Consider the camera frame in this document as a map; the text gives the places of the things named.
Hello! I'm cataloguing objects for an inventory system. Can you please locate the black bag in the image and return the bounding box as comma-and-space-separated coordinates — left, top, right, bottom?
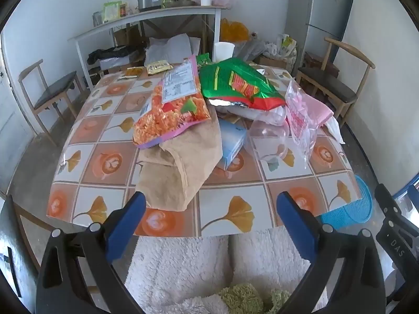
87, 46, 145, 65

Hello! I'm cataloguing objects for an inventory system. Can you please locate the white paper cup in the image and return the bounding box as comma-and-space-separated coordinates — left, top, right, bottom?
213, 42, 235, 63

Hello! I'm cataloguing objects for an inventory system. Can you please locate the grey plastic bag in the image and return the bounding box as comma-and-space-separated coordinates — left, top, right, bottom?
234, 37, 266, 61

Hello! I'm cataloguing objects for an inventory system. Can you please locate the blue plastic basket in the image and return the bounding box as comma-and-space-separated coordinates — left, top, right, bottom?
319, 174, 374, 230

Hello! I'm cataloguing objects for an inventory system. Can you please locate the grey refrigerator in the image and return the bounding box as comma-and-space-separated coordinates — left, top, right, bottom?
285, 0, 353, 72

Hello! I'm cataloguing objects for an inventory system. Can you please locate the white printed plastic bag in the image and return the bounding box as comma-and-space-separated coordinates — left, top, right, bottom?
265, 34, 298, 61

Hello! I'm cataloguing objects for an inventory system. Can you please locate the white side table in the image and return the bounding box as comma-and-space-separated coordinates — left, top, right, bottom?
67, 5, 226, 89

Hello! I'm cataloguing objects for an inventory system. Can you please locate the person's white fleece clothing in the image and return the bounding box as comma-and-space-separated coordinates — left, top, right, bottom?
124, 227, 328, 314

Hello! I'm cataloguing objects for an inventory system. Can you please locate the low cardboard box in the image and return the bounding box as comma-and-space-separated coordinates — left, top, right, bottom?
253, 55, 289, 69

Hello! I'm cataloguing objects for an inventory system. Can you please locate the green foil snack bag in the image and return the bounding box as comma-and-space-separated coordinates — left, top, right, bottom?
199, 57, 287, 110

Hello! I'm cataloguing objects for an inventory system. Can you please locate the yellow packet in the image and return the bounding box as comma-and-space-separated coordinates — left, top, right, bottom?
146, 59, 173, 75

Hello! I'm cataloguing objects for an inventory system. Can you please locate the yellow plastic bag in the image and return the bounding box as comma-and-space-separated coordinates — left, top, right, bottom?
220, 20, 250, 41

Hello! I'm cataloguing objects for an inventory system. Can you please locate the green fluffy slipper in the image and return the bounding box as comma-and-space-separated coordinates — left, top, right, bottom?
218, 283, 264, 314
270, 289, 292, 314

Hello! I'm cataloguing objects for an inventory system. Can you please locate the clear plastic bag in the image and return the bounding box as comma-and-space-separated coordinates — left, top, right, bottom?
229, 105, 290, 159

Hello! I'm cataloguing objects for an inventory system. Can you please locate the beige cloth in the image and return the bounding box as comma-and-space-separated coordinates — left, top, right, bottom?
135, 113, 223, 211

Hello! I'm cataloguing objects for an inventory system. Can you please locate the dark wooden stool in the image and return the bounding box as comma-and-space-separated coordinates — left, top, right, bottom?
304, 52, 339, 77

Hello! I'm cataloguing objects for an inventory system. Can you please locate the pale blue cardboard box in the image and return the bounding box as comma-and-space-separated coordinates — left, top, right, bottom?
216, 118, 247, 171

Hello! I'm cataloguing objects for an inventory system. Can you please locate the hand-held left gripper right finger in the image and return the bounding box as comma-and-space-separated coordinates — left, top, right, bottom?
277, 191, 387, 314

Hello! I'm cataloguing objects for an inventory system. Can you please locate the leaf patterned tablecloth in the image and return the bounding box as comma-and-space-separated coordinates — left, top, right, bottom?
46, 62, 356, 238

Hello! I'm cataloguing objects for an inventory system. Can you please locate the brown cardboard box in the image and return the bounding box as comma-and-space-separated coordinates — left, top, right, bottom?
113, 26, 145, 48

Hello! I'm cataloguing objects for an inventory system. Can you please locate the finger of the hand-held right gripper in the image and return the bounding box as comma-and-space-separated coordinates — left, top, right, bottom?
374, 183, 419, 269

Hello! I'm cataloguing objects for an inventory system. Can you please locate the green and white food packet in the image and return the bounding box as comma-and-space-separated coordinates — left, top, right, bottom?
103, 2, 122, 23

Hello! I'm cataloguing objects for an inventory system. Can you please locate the orange snack bag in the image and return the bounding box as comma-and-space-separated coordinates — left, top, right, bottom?
133, 55, 212, 149

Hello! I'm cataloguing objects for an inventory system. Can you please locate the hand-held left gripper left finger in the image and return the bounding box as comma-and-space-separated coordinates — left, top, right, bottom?
35, 190, 148, 314

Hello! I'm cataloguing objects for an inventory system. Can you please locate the large white plastic bag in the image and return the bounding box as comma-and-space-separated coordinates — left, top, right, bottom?
145, 34, 201, 64

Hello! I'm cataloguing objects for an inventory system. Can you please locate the white door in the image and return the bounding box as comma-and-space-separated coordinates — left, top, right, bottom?
0, 36, 30, 144

